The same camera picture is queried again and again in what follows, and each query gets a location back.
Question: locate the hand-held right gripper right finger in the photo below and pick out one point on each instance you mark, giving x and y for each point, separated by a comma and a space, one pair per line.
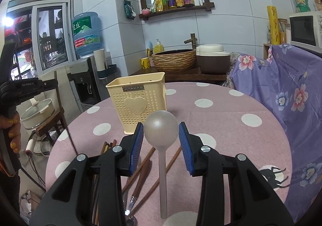
185, 148

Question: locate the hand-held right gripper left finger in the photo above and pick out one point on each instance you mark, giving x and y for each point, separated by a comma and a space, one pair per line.
137, 148

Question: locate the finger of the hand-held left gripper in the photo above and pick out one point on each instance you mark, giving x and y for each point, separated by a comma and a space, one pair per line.
30, 87

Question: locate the brown wooden chopstick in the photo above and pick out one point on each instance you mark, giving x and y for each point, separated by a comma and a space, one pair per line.
151, 153
109, 146
114, 143
103, 148
147, 193

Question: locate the translucent grey plastic spoon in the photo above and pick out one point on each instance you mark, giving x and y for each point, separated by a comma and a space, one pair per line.
161, 127

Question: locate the beige plastic utensil holder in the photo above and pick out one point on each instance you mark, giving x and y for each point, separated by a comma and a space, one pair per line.
130, 95

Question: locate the person's left hand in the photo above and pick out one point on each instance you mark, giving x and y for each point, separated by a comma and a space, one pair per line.
13, 127

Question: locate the white pot with lid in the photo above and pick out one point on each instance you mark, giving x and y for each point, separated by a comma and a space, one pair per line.
37, 114

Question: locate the pink polka dot tablecloth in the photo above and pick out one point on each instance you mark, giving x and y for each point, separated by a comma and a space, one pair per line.
213, 120

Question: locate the dark wooden stool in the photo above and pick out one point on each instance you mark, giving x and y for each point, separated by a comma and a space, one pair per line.
50, 127

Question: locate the black white water dispenser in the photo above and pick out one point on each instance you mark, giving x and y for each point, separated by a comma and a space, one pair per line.
80, 75

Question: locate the white framed window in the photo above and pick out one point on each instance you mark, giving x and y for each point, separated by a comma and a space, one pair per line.
51, 37

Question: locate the dark wooden counter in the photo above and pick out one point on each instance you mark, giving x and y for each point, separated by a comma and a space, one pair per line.
181, 76

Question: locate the blue water jug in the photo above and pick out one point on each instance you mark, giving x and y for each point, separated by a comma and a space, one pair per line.
86, 32

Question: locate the yellow mug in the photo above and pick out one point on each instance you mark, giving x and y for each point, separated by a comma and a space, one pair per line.
145, 63

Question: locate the woven wicker basin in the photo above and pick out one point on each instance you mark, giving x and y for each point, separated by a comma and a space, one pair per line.
173, 61

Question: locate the brown white rice cooker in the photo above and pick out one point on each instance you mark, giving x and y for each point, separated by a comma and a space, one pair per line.
212, 62

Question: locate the yellow soap pump bottle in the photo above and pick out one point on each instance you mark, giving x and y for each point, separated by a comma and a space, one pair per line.
158, 47

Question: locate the bronze faucet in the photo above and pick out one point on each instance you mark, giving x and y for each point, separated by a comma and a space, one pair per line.
193, 41

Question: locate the green hanging packet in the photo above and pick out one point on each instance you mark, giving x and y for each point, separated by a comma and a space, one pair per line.
129, 9

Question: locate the purple floral cloth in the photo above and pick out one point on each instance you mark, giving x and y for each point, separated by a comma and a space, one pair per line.
289, 77

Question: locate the wooden cabinet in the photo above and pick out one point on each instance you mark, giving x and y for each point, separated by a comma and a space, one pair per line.
266, 51

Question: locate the pink small bowl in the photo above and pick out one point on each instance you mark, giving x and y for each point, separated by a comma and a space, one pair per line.
145, 11

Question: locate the green yellow refill pouch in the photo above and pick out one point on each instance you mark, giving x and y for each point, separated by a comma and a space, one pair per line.
159, 4

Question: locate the small yellow oil bottle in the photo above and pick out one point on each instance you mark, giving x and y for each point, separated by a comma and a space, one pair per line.
164, 2

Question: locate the yellow cling film roll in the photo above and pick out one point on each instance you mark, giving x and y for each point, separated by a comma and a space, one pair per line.
273, 24

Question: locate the glass jar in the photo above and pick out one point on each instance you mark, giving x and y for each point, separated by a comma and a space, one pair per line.
283, 32

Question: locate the white microwave oven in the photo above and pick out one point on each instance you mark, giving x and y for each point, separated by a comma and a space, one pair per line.
301, 29

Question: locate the green noodle cup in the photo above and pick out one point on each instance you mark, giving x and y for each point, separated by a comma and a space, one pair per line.
300, 0
302, 8

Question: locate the yellow snack packet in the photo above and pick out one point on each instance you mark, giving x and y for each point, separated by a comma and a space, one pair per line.
317, 4

